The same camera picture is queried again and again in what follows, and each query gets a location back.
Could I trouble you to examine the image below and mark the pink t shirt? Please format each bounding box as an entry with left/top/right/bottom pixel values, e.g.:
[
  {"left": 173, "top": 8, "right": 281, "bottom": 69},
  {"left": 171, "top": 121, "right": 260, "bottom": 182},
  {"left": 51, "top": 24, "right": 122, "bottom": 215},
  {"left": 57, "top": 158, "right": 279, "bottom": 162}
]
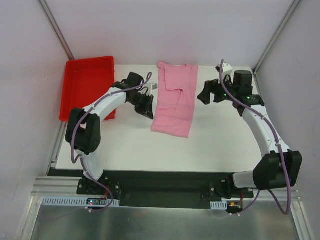
[{"left": 151, "top": 62, "right": 199, "bottom": 139}]

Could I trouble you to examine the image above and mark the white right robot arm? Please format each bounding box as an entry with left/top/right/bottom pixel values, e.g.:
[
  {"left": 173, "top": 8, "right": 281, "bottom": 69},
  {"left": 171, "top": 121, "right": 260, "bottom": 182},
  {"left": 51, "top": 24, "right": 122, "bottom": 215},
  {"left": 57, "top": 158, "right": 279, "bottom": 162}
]
[{"left": 197, "top": 70, "right": 303, "bottom": 199}]

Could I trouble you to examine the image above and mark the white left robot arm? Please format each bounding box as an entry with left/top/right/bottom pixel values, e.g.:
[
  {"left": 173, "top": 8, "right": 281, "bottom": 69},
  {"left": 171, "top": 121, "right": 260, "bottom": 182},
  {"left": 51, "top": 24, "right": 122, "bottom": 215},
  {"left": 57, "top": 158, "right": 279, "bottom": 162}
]
[{"left": 65, "top": 72, "right": 158, "bottom": 195}]

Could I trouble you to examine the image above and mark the red plastic bin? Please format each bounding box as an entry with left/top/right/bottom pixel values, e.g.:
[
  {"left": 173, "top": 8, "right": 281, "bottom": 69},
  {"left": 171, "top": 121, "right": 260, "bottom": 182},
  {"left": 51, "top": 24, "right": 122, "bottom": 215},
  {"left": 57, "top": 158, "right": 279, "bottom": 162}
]
[{"left": 59, "top": 56, "right": 115, "bottom": 122}]

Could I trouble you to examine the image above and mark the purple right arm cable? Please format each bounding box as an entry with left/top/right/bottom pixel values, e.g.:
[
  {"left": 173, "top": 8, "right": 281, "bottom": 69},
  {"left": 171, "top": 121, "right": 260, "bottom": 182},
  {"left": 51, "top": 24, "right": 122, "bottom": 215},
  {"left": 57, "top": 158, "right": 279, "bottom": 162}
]
[{"left": 218, "top": 58, "right": 292, "bottom": 218}]

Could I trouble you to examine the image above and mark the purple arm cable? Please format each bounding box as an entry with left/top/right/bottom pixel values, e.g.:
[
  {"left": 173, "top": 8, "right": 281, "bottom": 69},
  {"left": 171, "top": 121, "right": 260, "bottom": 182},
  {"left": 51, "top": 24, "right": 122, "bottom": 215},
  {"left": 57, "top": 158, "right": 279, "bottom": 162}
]
[
  {"left": 70, "top": 71, "right": 153, "bottom": 213},
  {"left": 218, "top": 58, "right": 292, "bottom": 218}
]

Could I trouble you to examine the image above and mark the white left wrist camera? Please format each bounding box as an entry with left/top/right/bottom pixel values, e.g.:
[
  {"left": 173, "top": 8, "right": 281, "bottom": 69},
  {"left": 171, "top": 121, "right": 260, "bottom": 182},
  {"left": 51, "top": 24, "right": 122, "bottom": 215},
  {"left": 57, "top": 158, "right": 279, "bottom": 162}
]
[{"left": 144, "top": 82, "right": 158, "bottom": 95}]

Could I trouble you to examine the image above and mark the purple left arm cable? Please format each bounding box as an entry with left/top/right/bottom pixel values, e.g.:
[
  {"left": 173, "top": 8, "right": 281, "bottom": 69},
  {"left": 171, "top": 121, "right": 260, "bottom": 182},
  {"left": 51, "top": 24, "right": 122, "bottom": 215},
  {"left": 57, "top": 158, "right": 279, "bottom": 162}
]
[{"left": 70, "top": 71, "right": 153, "bottom": 213}]

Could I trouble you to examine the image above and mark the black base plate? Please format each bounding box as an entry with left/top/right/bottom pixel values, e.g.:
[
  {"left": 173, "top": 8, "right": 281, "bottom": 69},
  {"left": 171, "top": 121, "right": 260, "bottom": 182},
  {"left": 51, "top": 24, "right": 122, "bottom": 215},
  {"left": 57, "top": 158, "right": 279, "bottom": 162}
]
[{"left": 76, "top": 170, "right": 254, "bottom": 209}]

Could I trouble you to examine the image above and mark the right white cable duct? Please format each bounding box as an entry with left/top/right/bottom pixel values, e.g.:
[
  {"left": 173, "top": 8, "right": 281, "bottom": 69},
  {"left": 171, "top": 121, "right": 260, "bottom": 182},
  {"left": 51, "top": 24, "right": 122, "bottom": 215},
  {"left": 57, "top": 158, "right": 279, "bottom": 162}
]
[{"left": 210, "top": 200, "right": 228, "bottom": 211}]

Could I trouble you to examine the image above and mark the white cable duct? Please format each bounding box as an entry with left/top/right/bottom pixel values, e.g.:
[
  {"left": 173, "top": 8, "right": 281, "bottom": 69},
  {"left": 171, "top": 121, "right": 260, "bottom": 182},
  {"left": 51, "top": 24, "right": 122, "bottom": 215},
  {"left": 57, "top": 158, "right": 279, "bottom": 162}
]
[
  {"left": 42, "top": 196, "right": 120, "bottom": 208},
  {"left": 210, "top": 200, "right": 228, "bottom": 211}
]

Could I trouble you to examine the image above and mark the left white cable duct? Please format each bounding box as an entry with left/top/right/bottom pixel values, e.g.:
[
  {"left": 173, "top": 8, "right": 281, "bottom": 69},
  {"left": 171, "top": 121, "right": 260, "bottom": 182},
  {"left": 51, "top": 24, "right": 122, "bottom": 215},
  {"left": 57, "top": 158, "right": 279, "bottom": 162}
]
[{"left": 42, "top": 196, "right": 120, "bottom": 208}]

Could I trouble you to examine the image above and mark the left aluminium corner post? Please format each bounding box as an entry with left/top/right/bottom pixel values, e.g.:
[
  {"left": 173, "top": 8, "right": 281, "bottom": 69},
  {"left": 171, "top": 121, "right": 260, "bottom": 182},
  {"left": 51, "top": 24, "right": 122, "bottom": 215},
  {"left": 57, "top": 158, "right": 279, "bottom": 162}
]
[{"left": 37, "top": 0, "right": 75, "bottom": 61}]

